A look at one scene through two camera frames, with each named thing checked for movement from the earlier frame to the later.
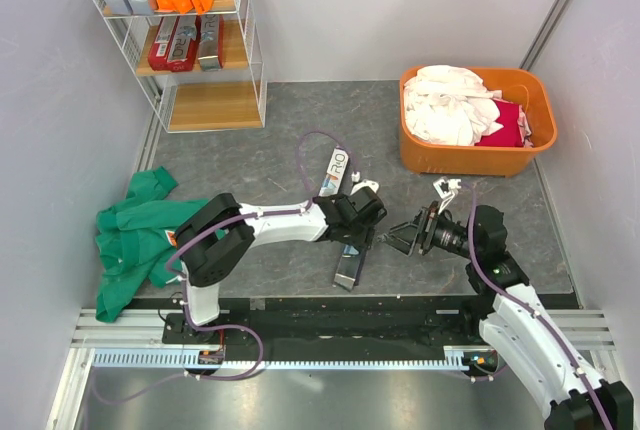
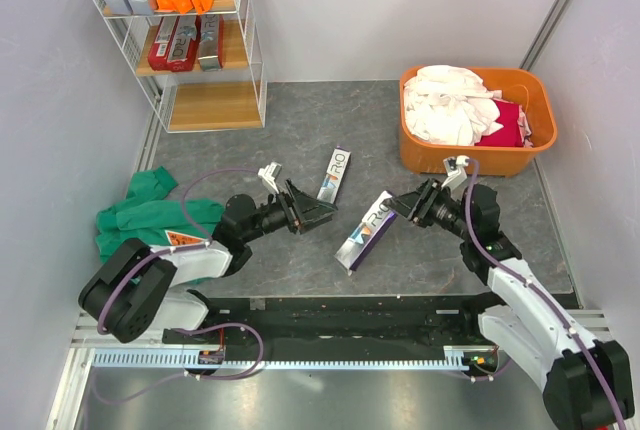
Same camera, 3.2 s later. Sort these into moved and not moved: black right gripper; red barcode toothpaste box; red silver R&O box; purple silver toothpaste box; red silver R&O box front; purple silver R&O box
Moved: black right gripper; purple silver toothpaste box
Not moved: red silver R&O box front; purple silver R&O box; red barcode toothpaste box; red silver R&O box
